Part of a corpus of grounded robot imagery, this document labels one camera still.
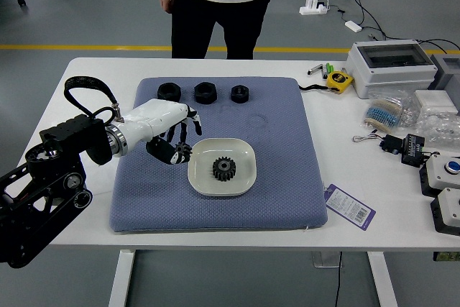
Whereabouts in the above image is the small black module with wires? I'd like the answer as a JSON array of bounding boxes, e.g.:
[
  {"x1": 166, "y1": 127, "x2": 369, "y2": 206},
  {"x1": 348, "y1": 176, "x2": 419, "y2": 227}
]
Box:
[{"x1": 352, "y1": 132, "x2": 407, "y2": 156}]

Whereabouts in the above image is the white table leg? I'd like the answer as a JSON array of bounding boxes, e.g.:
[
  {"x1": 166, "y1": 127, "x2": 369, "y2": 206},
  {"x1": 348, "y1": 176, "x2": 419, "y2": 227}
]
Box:
[
  {"x1": 108, "y1": 249, "x2": 137, "y2": 307},
  {"x1": 366, "y1": 251, "x2": 399, "y2": 307}
]

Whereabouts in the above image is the blue-grey quilted cushion mat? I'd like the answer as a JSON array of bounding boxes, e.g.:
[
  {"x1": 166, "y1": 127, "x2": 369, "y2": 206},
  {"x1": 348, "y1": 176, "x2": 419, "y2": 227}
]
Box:
[{"x1": 109, "y1": 76, "x2": 328, "y2": 235}]

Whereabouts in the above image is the metal bracket under table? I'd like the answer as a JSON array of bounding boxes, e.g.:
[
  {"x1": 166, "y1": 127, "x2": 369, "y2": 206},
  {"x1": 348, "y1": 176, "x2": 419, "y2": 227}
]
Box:
[{"x1": 311, "y1": 251, "x2": 342, "y2": 269}]

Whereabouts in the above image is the black floor cable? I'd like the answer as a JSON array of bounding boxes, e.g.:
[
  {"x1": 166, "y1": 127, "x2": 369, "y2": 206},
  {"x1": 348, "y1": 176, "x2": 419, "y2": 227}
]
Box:
[{"x1": 336, "y1": 0, "x2": 460, "y2": 52}]

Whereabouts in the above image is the yellow tape measure with strap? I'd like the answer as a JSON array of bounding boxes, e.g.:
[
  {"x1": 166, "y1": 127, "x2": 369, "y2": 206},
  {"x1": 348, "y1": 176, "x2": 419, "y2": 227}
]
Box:
[{"x1": 298, "y1": 71, "x2": 355, "y2": 95}]

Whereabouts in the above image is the push button box blue button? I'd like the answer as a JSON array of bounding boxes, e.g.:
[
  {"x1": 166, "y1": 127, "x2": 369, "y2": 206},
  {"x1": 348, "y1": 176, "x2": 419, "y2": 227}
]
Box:
[{"x1": 419, "y1": 152, "x2": 460, "y2": 198}]

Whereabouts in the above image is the white square dish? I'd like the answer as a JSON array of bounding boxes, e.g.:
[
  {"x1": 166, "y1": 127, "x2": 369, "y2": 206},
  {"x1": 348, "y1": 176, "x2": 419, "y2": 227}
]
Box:
[{"x1": 188, "y1": 137, "x2": 257, "y2": 197}]

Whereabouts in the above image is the small white carton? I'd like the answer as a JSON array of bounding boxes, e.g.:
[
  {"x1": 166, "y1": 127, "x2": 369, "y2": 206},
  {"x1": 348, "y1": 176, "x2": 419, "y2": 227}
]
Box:
[{"x1": 415, "y1": 90, "x2": 459, "y2": 114}]

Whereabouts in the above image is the small black gear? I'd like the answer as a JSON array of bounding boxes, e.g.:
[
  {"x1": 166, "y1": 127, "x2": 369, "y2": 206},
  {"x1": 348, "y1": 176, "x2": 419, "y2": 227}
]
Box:
[{"x1": 175, "y1": 142, "x2": 193, "y2": 163}]

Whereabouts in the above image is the black terminal module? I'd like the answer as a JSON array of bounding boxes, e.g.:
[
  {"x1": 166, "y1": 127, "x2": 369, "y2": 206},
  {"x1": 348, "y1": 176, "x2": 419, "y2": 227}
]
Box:
[{"x1": 400, "y1": 133, "x2": 427, "y2": 168}]

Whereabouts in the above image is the grey plastic box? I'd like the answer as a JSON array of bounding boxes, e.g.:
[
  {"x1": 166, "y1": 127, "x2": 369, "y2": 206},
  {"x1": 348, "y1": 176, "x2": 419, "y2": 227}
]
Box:
[{"x1": 427, "y1": 54, "x2": 460, "y2": 92}]

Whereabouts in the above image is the black hanging cable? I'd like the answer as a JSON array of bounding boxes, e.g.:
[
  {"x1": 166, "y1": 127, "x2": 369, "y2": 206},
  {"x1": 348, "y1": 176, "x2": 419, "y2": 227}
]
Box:
[{"x1": 333, "y1": 251, "x2": 343, "y2": 307}]

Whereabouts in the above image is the white electrical enclosure box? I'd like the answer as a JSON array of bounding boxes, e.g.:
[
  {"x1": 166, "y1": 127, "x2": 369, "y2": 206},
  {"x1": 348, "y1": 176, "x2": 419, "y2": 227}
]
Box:
[{"x1": 345, "y1": 40, "x2": 438, "y2": 100}]

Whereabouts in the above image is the bag of blue resistors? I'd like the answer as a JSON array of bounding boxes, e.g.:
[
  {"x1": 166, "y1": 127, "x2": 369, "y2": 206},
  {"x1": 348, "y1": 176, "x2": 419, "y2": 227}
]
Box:
[{"x1": 362, "y1": 89, "x2": 413, "y2": 134}]

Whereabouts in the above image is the purple barcode tag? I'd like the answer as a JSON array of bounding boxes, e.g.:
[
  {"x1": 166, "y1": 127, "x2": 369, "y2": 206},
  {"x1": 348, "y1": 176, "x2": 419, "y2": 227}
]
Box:
[{"x1": 323, "y1": 183, "x2": 377, "y2": 232}]

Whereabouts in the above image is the small black hex nut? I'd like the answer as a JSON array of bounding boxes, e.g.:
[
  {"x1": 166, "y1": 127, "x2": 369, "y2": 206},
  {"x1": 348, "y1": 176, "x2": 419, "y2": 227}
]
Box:
[{"x1": 230, "y1": 84, "x2": 251, "y2": 104}]

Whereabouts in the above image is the big black gear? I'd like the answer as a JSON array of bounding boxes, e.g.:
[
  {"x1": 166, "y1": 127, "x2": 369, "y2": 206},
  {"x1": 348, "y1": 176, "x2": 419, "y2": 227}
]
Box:
[{"x1": 211, "y1": 156, "x2": 239, "y2": 183}]

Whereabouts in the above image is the white black push button box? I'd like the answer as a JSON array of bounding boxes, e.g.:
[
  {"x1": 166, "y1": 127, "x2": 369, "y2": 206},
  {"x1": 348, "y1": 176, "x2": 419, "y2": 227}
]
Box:
[{"x1": 430, "y1": 187, "x2": 460, "y2": 237}]

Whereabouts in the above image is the large black hex nut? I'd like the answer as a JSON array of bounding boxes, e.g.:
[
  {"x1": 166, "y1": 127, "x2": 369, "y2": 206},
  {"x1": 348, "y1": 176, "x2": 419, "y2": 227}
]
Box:
[
  {"x1": 194, "y1": 82, "x2": 218, "y2": 104},
  {"x1": 157, "y1": 83, "x2": 181, "y2": 101}
]

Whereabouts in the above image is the clear bag of small parts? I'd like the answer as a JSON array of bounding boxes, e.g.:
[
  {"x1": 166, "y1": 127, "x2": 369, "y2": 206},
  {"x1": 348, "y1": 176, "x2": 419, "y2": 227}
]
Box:
[{"x1": 398, "y1": 105, "x2": 460, "y2": 150}]

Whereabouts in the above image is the white power strip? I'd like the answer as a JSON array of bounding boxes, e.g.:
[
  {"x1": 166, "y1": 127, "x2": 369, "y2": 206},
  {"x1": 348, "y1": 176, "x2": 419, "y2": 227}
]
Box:
[{"x1": 299, "y1": 0, "x2": 330, "y2": 17}]

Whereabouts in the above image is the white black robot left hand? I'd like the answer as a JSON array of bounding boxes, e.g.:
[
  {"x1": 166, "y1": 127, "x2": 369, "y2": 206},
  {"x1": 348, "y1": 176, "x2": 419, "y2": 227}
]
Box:
[{"x1": 118, "y1": 98, "x2": 203, "y2": 167}]

